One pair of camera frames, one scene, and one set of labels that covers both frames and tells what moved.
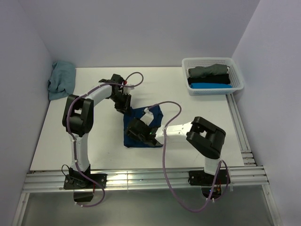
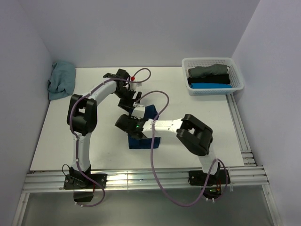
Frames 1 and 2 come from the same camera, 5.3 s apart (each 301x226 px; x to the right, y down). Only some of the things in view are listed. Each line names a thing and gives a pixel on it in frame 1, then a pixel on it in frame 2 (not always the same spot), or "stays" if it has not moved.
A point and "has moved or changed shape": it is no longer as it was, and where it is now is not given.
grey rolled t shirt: [201, 72] stays
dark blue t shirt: [136, 113] has moved or changed shape
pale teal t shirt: [61, 82] stays
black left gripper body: [121, 101] → [126, 100]
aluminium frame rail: [251, 174] stays
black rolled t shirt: [224, 79] stays
